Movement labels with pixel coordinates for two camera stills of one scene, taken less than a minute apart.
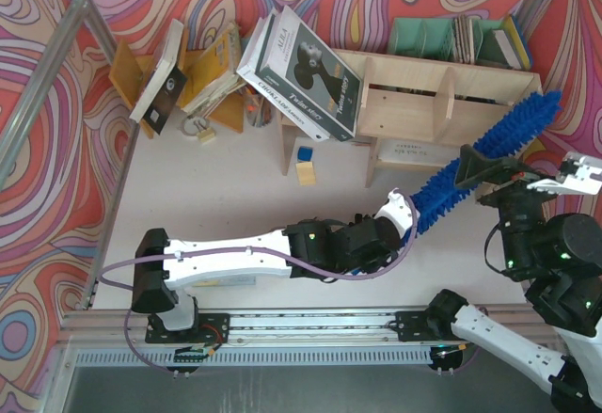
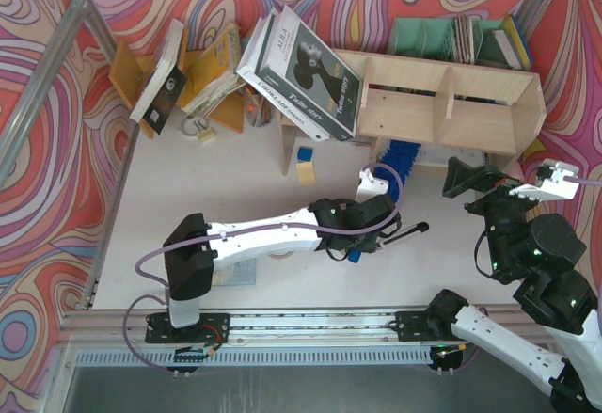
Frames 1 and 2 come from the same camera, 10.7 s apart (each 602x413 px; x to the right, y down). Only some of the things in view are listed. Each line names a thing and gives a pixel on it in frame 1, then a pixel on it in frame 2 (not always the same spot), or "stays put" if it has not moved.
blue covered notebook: x=524 y=39 stays put
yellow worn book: x=216 y=73 stays put
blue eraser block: x=305 y=153 stays put
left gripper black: x=385 y=232 -> x=388 y=227
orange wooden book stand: x=126 y=76 stays put
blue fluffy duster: x=445 y=194 -> x=392 y=166
